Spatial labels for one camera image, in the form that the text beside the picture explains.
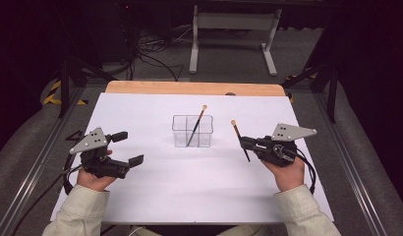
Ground white metal table frame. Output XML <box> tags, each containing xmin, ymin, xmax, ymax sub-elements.
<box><xmin>189</xmin><ymin>4</ymin><xmax>283</xmax><ymax>77</ymax></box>

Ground aluminium rail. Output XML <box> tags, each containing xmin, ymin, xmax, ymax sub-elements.
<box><xmin>312</xmin><ymin>91</ymin><xmax>389</xmax><ymax>236</ymax></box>
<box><xmin>0</xmin><ymin>87</ymin><xmax>86</xmax><ymax>236</ymax></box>

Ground person's legs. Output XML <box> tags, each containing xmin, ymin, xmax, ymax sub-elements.
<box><xmin>130</xmin><ymin>224</ymin><xmax>267</xmax><ymax>236</ymax></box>

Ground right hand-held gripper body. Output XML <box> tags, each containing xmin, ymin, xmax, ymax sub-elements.
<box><xmin>254</xmin><ymin>122</ymin><xmax>317</xmax><ymax>168</ymax></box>

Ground person's right hand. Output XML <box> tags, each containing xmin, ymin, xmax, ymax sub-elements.
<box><xmin>261</xmin><ymin>156</ymin><xmax>306</xmax><ymax>193</ymax></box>

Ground black tape mark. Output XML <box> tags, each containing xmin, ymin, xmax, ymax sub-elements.
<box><xmin>65</xmin><ymin>130</ymin><xmax>85</xmax><ymax>143</ymax></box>

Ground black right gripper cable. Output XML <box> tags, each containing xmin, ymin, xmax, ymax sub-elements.
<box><xmin>295</xmin><ymin>147</ymin><xmax>317</xmax><ymax>196</ymax></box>

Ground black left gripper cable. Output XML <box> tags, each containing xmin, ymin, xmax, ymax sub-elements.
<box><xmin>9</xmin><ymin>152</ymin><xmax>85</xmax><ymax>236</ymax></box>

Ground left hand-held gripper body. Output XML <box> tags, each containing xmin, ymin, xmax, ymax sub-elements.
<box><xmin>69</xmin><ymin>127</ymin><xmax>132</xmax><ymax>180</ymax></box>

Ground yellow black hazard tape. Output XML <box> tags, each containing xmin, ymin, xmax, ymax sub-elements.
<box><xmin>285</xmin><ymin>73</ymin><xmax>318</xmax><ymax>103</ymax></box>
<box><xmin>41</xmin><ymin>80</ymin><xmax>89</xmax><ymax>106</ymax></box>

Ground black makeup brush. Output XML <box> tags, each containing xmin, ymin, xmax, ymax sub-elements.
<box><xmin>186</xmin><ymin>104</ymin><xmax>208</xmax><ymax>148</ymax></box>
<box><xmin>230</xmin><ymin>119</ymin><xmax>252</xmax><ymax>163</ymax></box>

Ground black tripod stand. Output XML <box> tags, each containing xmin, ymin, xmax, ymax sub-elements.
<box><xmin>56</xmin><ymin>55</ymin><xmax>119</xmax><ymax>119</ymax></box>
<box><xmin>281</xmin><ymin>58</ymin><xmax>338</xmax><ymax>124</ymax></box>

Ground person's left hand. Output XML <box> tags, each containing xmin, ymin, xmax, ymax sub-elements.
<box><xmin>76</xmin><ymin>148</ymin><xmax>118</xmax><ymax>192</ymax></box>

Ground clear plastic organizer box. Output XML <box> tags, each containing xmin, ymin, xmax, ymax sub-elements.
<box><xmin>171</xmin><ymin>114</ymin><xmax>214</xmax><ymax>148</ymax></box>

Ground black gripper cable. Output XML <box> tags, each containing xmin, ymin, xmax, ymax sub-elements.
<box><xmin>9</xmin><ymin>152</ymin><xmax>85</xmax><ymax>236</ymax></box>
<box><xmin>295</xmin><ymin>147</ymin><xmax>317</xmax><ymax>196</ymax></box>

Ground black floor cables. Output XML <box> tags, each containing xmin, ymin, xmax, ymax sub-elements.
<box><xmin>135</xmin><ymin>26</ymin><xmax>194</xmax><ymax>83</ymax></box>

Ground white paper sheet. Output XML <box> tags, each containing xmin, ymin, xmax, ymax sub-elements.
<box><xmin>50</xmin><ymin>91</ymin><xmax>335</xmax><ymax>225</ymax></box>

